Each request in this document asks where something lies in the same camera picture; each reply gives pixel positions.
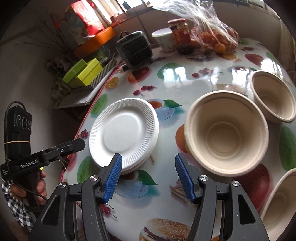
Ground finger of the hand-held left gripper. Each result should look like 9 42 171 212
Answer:
35 138 86 166

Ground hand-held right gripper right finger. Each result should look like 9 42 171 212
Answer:
174 153 270 241

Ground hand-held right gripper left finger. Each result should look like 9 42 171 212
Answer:
28 153 123 241

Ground white paper plate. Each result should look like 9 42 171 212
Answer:
119 139 158 175
120 120 160 172
89 98 159 168

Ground beige paper bowl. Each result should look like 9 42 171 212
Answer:
259 169 296 241
249 71 296 123
184 90 269 178

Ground person's left hand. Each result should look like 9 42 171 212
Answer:
10 171 48 200

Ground white board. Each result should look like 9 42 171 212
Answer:
53 86 102 109

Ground cluster of small bottles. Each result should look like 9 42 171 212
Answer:
45 56 72 98

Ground yellow-green box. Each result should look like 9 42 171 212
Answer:
74 58 103 86

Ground grey zigzag patterned box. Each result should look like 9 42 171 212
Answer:
69 58 118 92

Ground fruit printed tablecloth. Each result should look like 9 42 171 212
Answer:
59 38 296 241

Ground dried twigs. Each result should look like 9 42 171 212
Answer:
40 14 74 63

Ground orange tray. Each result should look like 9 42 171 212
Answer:
74 26 116 58

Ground colourful printed bag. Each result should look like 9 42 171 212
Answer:
63 11 93 45

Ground grey portable heater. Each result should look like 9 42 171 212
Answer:
116 31 153 69

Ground red gift box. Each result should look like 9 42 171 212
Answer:
69 2 104 32

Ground white plastic tub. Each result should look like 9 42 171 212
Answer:
151 27 176 52

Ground glass jar with red label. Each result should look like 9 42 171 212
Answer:
168 19 193 55

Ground window with bars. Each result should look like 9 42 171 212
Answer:
92 0 162 26

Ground clear plastic bag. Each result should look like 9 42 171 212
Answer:
153 0 239 54

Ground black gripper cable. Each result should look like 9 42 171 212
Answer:
7 100 26 110

